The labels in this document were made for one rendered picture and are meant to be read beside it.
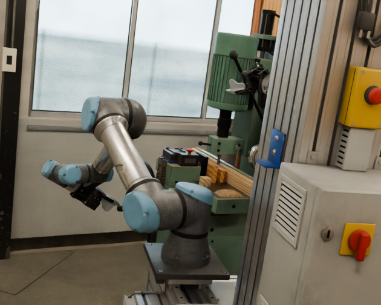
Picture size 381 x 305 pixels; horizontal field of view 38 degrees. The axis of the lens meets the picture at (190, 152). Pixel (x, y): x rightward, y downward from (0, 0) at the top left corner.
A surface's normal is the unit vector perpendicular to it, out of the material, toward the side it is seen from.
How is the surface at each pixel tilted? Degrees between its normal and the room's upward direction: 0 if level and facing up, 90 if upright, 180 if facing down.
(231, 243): 90
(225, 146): 90
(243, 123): 90
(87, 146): 90
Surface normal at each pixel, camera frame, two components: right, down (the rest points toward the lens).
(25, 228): 0.48, 0.25
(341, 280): 0.24, 0.24
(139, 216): -0.76, 0.10
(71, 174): 0.58, 0.00
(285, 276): -0.96, -0.07
